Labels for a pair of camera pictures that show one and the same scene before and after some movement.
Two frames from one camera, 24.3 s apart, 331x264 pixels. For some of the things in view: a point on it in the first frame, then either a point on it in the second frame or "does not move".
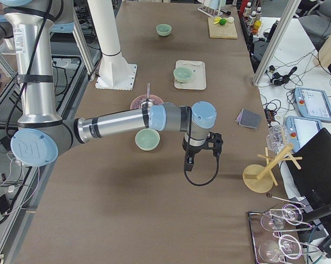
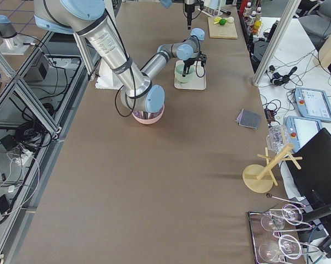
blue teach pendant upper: x=314 y=104 does not move
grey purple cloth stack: x=248 y=118 does not move
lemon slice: x=216 y=20 does not move
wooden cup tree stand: x=259 y=178 does not move
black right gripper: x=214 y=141 → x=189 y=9
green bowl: x=147 y=139 → x=178 y=69
